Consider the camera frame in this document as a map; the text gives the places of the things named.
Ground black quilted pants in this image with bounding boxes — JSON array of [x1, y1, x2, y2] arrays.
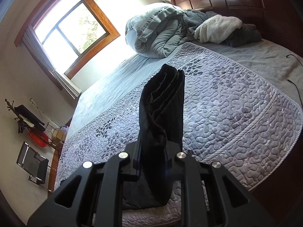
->
[[60, 64, 186, 210]]

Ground cardboard box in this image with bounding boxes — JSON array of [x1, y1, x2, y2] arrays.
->
[[51, 130, 66, 147]]

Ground red bag on rack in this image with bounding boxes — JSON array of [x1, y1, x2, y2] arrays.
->
[[29, 131, 48, 148]]

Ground wooden coat rack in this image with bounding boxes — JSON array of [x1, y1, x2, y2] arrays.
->
[[5, 99, 62, 154]]

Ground purple quilted floral bedspread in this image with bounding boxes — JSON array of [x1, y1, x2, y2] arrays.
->
[[53, 41, 303, 227]]

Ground light blue bed sheet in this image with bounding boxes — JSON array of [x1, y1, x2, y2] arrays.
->
[[65, 38, 303, 138]]

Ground dark grey fleece blanket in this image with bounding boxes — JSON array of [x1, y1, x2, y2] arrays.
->
[[183, 9, 262, 47]]

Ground white fleece blanket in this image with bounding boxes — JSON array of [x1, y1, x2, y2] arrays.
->
[[194, 15, 242, 44]]

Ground wooden framed left window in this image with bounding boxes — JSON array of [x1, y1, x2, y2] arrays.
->
[[14, 0, 120, 79]]

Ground grey folded comforter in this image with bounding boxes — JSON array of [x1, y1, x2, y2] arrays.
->
[[125, 3, 188, 58]]

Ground grey striped curtain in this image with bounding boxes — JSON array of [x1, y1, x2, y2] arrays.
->
[[22, 26, 82, 100]]

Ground dark wooden headboard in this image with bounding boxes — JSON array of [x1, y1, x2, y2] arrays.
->
[[170, 0, 302, 56]]

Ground black metal frame chair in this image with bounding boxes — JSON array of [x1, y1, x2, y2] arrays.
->
[[16, 141, 53, 193]]

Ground black charging cable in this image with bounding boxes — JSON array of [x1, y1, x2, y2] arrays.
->
[[285, 53, 303, 100]]

